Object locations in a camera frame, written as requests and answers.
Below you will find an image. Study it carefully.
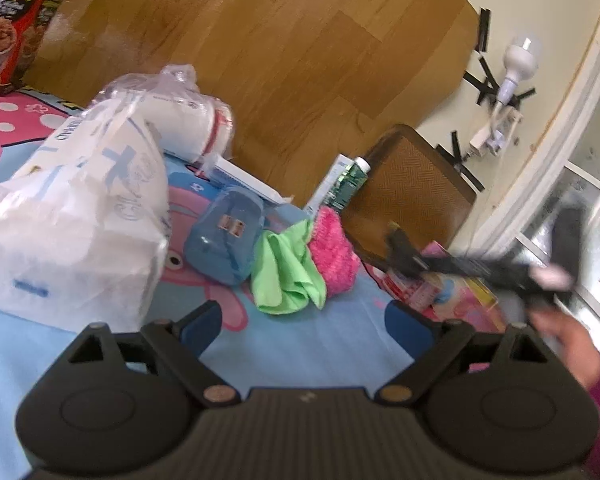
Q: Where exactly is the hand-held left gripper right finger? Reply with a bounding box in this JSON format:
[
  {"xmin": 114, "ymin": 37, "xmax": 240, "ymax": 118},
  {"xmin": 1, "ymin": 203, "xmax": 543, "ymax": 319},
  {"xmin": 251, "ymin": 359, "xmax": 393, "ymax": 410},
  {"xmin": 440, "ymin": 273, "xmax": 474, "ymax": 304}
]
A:
[{"xmin": 374, "ymin": 302, "xmax": 547, "ymax": 406}]

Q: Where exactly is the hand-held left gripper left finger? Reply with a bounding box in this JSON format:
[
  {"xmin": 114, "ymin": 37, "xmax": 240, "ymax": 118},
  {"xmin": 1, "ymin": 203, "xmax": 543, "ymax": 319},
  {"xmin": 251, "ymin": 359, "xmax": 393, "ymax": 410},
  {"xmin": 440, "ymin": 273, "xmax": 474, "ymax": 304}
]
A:
[{"xmin": 67, "ymin": 300, "xmax": 242, "ymax": 407}]

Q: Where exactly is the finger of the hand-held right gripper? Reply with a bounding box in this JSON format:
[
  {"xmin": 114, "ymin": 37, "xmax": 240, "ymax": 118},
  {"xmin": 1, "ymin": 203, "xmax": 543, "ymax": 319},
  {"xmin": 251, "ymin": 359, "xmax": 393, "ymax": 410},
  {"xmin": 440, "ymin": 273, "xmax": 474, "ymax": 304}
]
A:
[{"xmin": 386, "ymin": 222, "xmax": 433, "ymax": 282}]

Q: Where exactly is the green cloth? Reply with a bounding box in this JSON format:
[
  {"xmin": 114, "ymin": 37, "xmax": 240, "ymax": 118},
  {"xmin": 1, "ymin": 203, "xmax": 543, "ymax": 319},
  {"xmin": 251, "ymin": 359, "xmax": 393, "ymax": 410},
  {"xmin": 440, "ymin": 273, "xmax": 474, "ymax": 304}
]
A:
[{"xmin": 250, "ymin": 220, "xmax": 327, "ymax": 316}]

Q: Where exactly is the person's right hand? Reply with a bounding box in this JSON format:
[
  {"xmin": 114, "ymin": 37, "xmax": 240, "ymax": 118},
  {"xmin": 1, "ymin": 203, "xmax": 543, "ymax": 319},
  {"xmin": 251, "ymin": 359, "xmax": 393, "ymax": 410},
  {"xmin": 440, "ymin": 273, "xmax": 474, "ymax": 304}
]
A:
[{"xmin": 530, "ymin": 309, "xmax": 600, "ymax": 388}]

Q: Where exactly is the colourful picture book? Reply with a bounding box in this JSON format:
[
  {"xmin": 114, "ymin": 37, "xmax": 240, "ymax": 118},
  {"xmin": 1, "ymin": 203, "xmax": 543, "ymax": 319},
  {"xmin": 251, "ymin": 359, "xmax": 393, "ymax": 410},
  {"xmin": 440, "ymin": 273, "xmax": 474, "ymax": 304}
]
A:
[{"xmin": 375, "ymin": 241, "xmax": 501, "ymax": 322}]

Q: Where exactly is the brown woven stool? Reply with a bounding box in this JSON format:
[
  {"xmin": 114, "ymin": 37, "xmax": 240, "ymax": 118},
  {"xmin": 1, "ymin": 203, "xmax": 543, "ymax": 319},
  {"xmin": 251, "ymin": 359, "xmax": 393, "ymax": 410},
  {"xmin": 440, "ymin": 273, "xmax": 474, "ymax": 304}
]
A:
[{"xmin": 339, "ymin": 124, "xmax": 477, "ymax": 273}]

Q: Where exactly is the pink fluffy cloth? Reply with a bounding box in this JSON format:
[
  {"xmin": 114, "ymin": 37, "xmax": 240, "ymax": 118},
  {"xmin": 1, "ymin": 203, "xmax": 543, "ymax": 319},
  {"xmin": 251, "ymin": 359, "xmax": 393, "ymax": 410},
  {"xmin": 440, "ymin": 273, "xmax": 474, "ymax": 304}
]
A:
[{"xmin": 306, "ymin": 207, "xmax": 359, "ymax": 300}]

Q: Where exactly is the cartoon printed blanket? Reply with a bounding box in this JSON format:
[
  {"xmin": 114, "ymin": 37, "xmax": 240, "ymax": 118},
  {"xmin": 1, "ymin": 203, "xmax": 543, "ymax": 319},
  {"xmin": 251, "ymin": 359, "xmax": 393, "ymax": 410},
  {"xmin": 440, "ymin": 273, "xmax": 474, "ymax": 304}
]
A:
[{"xmin": 0, "ymin": 85, "xmax": 518, "ymax": 480}]

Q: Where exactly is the green tube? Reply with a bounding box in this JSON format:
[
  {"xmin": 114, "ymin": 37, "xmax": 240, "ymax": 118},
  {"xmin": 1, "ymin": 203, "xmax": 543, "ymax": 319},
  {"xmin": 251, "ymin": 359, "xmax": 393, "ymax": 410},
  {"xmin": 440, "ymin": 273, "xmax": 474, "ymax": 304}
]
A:
[{"xmin": 327, "ymin": 156, "xmax": 372, "ymax": 211}]

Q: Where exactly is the blue transparent pouch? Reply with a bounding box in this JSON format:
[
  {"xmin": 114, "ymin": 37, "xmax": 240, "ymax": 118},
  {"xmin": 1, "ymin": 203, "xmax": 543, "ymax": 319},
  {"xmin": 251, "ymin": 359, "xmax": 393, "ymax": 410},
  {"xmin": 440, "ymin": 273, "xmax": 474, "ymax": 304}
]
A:
[{"xmin": 184, "ymin": 185, "xmax": 266, "ymax": 287}]

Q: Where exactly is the white and green box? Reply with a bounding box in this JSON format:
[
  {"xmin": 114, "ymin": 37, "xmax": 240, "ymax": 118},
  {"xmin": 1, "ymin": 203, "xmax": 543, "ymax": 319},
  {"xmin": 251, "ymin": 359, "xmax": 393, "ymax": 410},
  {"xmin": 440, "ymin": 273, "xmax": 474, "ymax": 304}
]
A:
[{"xmin": 302, "ymin": 154, "xmax": 353, "ymax": 213}]

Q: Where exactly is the black tape strip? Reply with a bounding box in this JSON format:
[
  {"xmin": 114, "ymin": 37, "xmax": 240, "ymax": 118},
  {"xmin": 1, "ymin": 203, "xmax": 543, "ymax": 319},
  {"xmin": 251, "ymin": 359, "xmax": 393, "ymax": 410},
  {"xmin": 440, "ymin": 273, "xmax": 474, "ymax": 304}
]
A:
[
  {"xmin": 474, "ymin": 7, "xmax": 492, "ymax": 54},
  {"xmin": 462, "ymin": 52, "xmax": 502, "ymax": 106},
  {"xmin": 436, "ymin": 130, "xmax": 486, "ymax": 193}
]

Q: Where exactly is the long white box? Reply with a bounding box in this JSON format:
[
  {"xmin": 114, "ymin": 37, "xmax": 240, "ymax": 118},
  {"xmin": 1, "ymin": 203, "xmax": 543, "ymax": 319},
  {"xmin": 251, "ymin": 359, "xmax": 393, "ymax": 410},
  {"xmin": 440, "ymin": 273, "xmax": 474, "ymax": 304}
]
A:
[{"xmin": 207, "ymin": 154, "xmax": 293, "ymax": 207}]

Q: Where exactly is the large white tissue pack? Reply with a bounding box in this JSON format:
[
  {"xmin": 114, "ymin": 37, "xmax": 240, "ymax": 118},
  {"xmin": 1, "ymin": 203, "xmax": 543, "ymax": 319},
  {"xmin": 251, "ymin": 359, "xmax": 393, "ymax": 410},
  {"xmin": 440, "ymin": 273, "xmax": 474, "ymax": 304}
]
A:
[{"xmin": 0, "ymin": 94, "xmax": 173, "ymax": 333}]

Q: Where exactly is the white roll in plastic bag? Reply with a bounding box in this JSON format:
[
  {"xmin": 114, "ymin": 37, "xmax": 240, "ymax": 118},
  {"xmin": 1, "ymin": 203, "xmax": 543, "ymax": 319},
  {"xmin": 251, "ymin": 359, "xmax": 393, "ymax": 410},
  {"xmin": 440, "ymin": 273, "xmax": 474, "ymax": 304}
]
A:
[{"xmin": 97, "ymin": 64, "xmax": 236, "ymax": 167}]

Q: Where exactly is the white light bulb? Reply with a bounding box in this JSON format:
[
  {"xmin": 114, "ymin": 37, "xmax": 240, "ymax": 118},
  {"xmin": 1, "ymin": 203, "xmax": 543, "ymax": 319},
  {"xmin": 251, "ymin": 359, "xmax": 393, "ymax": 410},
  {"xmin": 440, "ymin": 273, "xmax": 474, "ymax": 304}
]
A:
[{"xmin": 495, "ymin": 35, "xmax": 539, "ymax": 106}]

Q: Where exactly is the red cereal box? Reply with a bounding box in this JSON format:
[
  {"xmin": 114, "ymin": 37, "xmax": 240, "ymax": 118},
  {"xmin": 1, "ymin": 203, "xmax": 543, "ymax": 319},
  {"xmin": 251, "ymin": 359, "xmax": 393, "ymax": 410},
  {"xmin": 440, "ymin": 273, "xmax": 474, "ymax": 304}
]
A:
[{"xmin": 0, "ymin": 0, "xmax": 88, "ymax": 97}]

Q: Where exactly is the white door frame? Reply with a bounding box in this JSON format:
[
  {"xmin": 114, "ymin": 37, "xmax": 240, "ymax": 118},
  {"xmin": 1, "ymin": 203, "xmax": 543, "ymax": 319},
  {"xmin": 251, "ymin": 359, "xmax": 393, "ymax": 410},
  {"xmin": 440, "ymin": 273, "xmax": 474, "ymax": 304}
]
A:
[{"xmin": 467, "ymin": 0, "xmax": 600, "ymax": 353}]

